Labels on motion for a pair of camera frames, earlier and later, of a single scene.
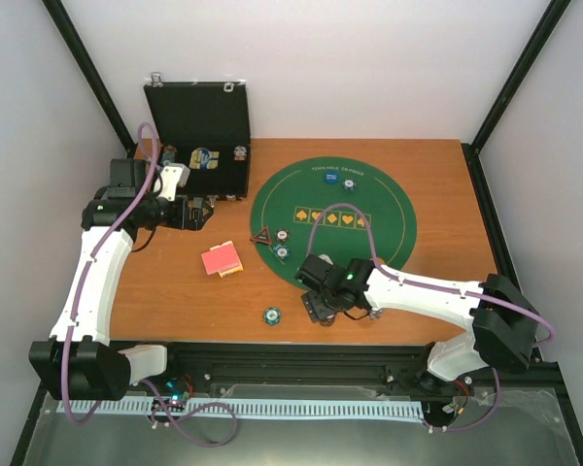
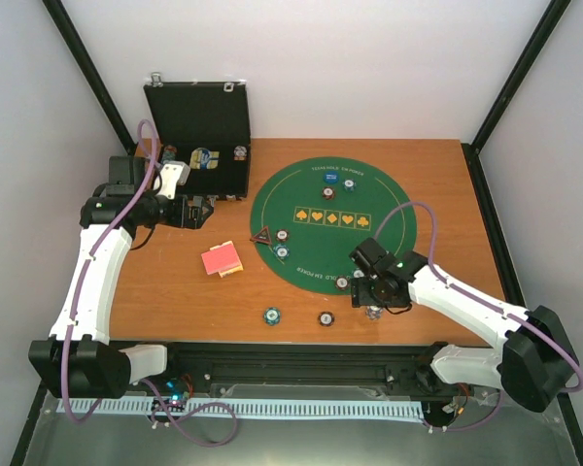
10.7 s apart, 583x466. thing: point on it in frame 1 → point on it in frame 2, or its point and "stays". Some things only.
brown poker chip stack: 325,322 stays
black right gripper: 317,310 → 360,295
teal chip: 349,183 stays
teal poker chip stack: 272,316 stays
